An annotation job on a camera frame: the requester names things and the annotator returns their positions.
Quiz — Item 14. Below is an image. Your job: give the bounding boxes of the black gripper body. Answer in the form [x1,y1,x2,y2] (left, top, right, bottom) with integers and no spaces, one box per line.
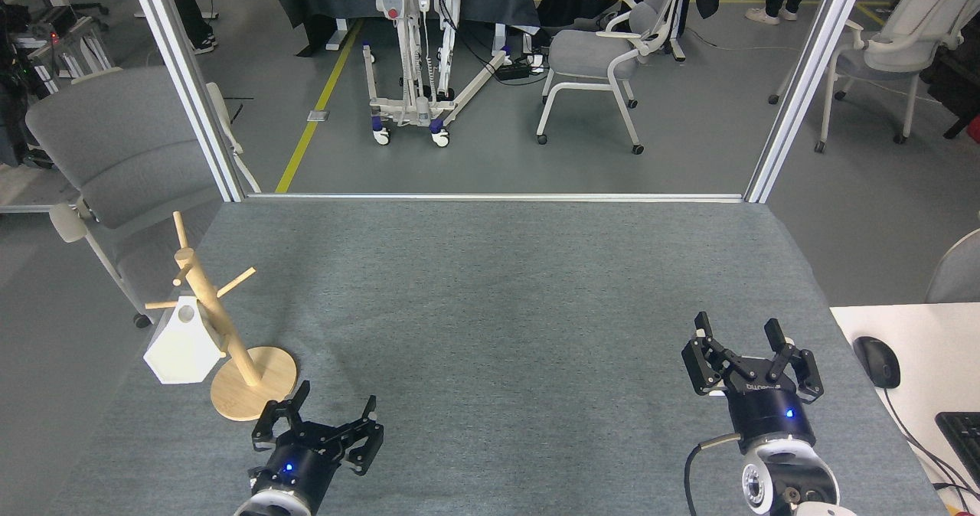
[724,378,815,456]
[249,424,341,513]

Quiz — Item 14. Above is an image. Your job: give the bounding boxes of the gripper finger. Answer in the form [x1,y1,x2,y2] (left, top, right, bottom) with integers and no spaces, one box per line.
[763,318,825,403]
[337,395,384,476]
[682,312,740,396]
[252,380,311,452]

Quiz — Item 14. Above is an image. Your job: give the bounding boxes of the white hexagonal cup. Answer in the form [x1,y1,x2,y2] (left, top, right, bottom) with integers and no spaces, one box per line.
[143,296,228,385]

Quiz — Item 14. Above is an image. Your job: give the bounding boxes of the grey felt table cover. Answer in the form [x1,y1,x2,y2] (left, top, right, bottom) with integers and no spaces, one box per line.
[46,198,950,516]

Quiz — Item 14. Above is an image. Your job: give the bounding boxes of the white desk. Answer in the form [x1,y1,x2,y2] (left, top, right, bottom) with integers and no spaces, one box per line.
[831,302,980,516]

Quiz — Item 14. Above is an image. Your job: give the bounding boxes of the silver frame rail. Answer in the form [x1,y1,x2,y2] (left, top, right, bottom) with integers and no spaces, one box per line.
[245,192,745,203]

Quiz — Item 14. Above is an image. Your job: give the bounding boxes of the silver frame post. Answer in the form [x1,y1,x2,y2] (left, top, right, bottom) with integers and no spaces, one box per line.
[124,0,246,203]
[744,0,874,204]

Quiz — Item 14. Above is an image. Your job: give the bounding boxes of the black keyboard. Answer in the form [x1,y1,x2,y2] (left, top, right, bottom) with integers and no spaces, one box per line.
[935,411,980,490]

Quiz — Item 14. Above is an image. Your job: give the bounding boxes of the black mouse cable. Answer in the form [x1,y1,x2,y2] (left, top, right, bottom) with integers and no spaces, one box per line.
[880,386,980,501]

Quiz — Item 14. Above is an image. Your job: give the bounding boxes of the metal equipment cart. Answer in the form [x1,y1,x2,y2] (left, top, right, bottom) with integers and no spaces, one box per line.
[11,3,116,92]

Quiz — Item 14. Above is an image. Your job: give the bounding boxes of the white stand on wheels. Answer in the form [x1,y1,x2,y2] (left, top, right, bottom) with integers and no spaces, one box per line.
[348,0,510,148]

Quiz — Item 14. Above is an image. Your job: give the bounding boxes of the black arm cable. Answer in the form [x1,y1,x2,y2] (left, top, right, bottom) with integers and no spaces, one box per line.
[684,433,742,516]

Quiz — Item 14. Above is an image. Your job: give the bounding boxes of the white mesh back chair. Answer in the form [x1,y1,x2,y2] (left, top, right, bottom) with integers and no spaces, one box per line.
[769,0,980,155]

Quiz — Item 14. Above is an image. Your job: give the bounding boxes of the grey rounded chair back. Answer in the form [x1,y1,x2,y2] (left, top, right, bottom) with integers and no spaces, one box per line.
[925,229,980,304]

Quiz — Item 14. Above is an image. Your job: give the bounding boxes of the wooden cup rack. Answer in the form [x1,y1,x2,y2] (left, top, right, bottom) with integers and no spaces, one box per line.
[145,211,298,423]

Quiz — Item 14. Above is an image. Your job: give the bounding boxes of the large grey upholstered chair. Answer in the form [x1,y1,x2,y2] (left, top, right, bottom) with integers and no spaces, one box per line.
[25,66,261,329]

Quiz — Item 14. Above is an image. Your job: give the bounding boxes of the black computer mouse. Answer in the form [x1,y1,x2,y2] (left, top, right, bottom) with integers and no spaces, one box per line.
[852,336,901,389]

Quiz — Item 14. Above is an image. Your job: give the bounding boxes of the grey office chair white frame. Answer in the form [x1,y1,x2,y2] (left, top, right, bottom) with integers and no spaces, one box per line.
[536,0,696,155]

